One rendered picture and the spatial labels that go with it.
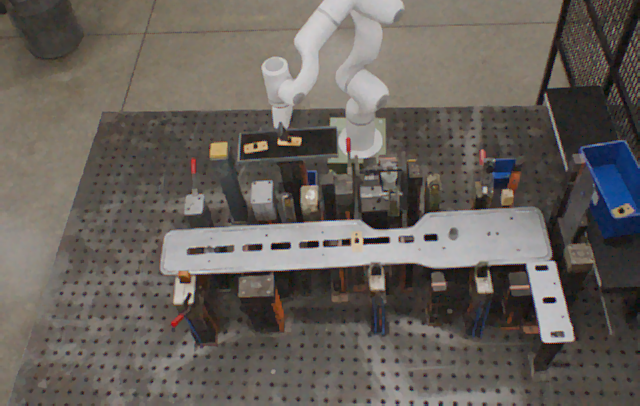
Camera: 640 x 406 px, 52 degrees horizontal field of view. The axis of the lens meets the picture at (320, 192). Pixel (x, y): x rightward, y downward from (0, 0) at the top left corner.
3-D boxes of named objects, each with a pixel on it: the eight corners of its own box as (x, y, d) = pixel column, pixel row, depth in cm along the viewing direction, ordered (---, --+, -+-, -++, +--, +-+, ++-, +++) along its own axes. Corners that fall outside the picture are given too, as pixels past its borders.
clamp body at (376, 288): (366, 337, 247) (363, 295, 218) (364, 307, 254) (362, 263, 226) (391, 335, 246) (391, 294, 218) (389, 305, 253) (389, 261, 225)
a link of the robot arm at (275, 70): (298, 94, 222) (281, 80, 227) (294, 66, 211) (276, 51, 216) (279, 107, 219) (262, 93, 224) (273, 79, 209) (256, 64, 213)
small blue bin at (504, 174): (491, 190, 279) (494, 178, 272) (487, 172, 285) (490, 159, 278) (517, 189, 279) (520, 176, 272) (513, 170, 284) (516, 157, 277)
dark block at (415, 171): (406, 238, 269) (409, 177, 235) (405, 224, 274) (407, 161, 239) (418, 237, 269) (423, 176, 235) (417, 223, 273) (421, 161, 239)
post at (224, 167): (231, 224, 281) (208, 161, 245) (232, 209, 285) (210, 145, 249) (249, 223, 280) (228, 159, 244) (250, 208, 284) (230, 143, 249)
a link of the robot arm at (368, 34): (356, 109, 257) (328, 87, 264) (378, 97, 263) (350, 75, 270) (374, -1, 219) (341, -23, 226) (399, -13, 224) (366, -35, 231)
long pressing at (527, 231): (157, 283, 234) (156, 281, 233) (165, 229, 247) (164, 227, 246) (554, 262, 226) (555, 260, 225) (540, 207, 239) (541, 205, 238)
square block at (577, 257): (549, 311, 246) (571, 264, 217) (545, 292, 251) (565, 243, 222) (571, 310, 246) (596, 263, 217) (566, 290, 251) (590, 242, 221)
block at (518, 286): (496, 332, 243) (507, 298, 221) (491, 305, 250) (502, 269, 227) (522, 331, 243) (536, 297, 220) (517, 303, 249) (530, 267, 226)
